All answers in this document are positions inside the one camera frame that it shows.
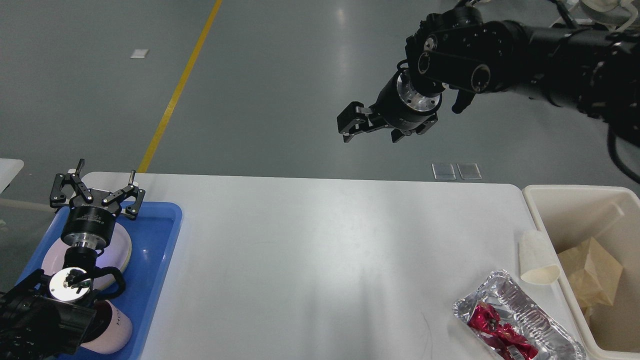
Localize grey floor plate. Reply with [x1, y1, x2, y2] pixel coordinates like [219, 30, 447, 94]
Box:
[456, 162, 483, 180]
[431, 162, 457, 182]

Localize white office chair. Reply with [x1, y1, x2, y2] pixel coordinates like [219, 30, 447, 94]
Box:
[550, 0, 640, 32]

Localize silver foil tray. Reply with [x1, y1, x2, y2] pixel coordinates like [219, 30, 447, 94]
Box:
[452, 269, 587, 360]

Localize red foil wrapper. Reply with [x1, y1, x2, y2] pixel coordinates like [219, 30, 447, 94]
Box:
[467, 301, 539, 360]

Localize white side table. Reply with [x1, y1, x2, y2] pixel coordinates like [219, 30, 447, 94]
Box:
[0, 158, 25, 194]

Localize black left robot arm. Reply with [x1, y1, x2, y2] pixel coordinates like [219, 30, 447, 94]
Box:
[0, 159, 146, 360]

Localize white plastic bin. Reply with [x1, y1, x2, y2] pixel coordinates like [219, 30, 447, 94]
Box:
[522, 185, 640, 360]

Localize pink mug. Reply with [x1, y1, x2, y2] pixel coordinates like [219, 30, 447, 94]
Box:
[80, 300, 133, 354]

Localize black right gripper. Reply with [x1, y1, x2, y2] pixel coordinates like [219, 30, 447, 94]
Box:
[336, 70, 442, 144]

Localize pink plate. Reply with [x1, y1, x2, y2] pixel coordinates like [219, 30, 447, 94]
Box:
[41, 223, 131, 303]

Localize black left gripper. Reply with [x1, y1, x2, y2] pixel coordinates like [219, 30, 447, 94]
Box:
[49, 158, 147, 250]

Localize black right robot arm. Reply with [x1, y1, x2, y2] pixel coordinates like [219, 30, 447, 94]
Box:
[336, 0, 640, 182]

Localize white paper cup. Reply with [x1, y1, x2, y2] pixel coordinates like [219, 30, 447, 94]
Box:
[518, 230, 561, 285]

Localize yellow plate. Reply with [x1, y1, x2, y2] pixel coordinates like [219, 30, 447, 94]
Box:
[109, 223, 133, 274]

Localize brown paper bag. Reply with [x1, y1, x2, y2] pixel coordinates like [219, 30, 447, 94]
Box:
[557, 237, 623, 325]

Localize blue plastic tray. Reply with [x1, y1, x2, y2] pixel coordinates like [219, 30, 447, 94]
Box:
[20, 202, 182, 360]

